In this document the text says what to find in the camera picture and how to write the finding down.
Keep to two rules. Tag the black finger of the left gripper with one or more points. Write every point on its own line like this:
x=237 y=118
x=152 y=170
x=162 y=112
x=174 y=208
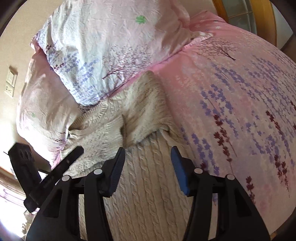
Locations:
x=62 y=167

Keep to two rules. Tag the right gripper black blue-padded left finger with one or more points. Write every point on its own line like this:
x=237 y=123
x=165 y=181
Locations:
x=58 y=218

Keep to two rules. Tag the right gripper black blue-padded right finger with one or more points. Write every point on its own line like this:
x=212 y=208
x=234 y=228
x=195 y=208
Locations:
x=237 y=219

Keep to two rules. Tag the beige cable-knit sweater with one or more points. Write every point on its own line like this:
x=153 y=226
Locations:
x=148 y=203

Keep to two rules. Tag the pink floral left pillow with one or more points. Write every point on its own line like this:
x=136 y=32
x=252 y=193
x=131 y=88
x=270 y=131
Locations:
x=46 y=109

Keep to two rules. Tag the pink floral pillow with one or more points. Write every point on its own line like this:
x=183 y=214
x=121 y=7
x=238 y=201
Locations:
x=97 y=46
x=46 y=109

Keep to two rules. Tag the pink floral bed sheet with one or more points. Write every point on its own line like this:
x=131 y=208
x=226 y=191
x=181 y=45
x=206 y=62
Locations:
x=232 y=97

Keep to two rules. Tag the pink floral right pillow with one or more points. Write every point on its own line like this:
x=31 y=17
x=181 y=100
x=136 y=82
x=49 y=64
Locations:
x=97 y=46

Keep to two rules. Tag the wooden framed glass door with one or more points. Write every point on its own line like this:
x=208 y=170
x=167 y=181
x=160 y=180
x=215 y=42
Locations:
x=254 y=16

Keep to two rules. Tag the white wall switch plate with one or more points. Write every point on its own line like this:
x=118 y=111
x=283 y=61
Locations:
x=11 y=82

